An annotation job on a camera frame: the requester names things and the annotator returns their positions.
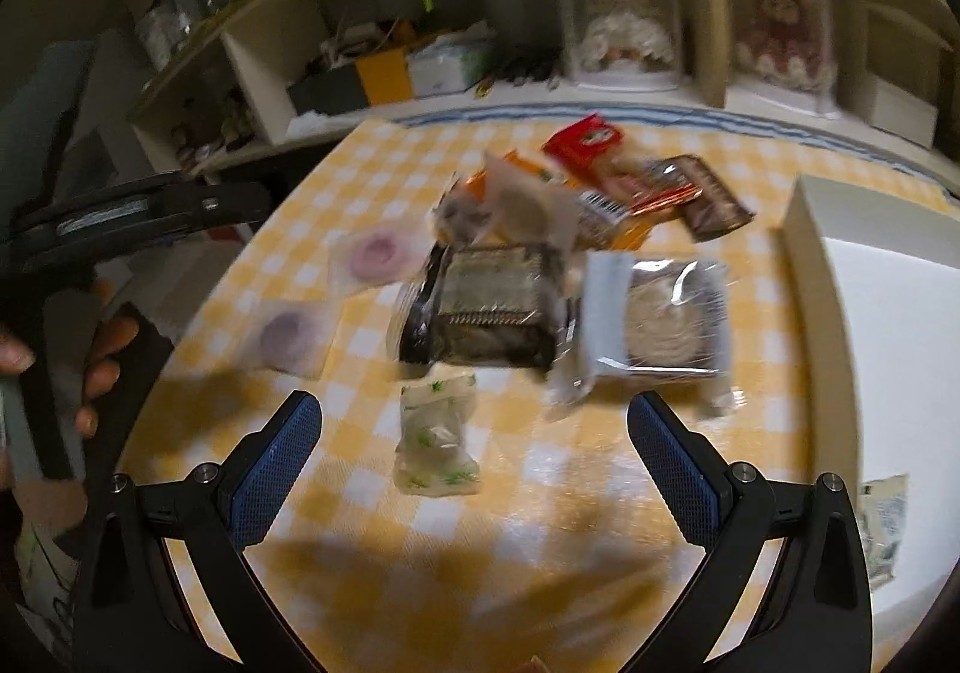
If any cream wooden shelf unit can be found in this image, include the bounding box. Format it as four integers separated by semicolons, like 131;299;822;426
127;0;960;179

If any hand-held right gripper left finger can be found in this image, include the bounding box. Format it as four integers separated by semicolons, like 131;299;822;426
73;389;331;673

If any pink round sweet packet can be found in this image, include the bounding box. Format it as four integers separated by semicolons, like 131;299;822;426
328;227;428;299

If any red-dress doll in case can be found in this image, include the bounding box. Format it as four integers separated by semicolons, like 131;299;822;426
724;0;841;119

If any person's left hand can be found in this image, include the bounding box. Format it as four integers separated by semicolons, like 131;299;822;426
0;317;141;550

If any orange snack packet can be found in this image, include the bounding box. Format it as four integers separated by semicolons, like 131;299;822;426
457;148;653;250

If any blue striped cloth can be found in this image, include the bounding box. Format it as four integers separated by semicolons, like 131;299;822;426
390;99;960;198

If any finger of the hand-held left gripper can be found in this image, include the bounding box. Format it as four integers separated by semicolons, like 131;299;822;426
11;180;271;256

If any white cardboard box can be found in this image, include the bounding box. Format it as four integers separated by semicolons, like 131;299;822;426
780;174;960;614

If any pale translucent cookie packet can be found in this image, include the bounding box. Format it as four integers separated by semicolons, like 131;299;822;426
484;152;582;248

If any white-dress doll in case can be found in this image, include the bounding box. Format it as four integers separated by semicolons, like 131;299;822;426
551;0;687;91

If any pale green snack packet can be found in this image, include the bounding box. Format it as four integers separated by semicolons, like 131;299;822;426
855;472;910;588

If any small white box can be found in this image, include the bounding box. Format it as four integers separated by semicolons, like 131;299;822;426
851;69;942;149

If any brown snack packet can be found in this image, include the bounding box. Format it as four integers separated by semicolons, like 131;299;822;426
652;154;755;243

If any grey round cookie packet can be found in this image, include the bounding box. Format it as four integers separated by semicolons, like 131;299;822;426
546;249;747;423

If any dark green box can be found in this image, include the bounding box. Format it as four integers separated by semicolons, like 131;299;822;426
287;65;368;118

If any white green tissue box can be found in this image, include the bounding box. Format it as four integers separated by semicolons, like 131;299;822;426
405;32;496;97

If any dark pens bundle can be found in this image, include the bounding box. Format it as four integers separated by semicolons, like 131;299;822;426
480;54;563;97

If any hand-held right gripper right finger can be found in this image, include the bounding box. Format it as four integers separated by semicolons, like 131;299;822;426
622;389;875;673

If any dark cake packet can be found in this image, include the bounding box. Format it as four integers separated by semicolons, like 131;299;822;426
386;242;582;370

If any yellow checkered tablecloth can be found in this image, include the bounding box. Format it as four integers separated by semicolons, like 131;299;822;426
112;114;960;673

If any purple donut packet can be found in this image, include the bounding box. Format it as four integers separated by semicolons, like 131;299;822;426
238;302;342;378

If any clear green-print candy packet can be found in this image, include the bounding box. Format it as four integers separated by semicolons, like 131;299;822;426
394;373;482;498

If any red snack packet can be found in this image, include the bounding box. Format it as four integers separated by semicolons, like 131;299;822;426
541;113;702;217

